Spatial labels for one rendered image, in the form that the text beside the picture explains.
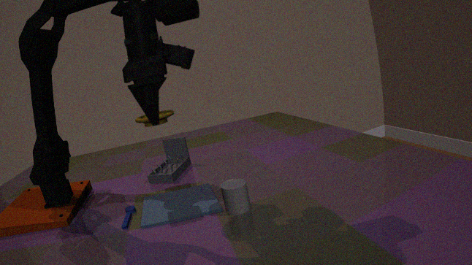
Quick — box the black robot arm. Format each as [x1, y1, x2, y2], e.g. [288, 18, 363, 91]
[18, 0, 199, 209]

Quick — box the dark grey dish rack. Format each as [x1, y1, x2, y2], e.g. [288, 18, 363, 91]
[147, 137, 191, 183]

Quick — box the dark grey cylinder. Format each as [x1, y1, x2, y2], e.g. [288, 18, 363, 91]
[221, 179, 251, 215]

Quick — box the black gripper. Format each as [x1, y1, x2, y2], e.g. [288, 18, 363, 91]
[122, 28, 167, 126]

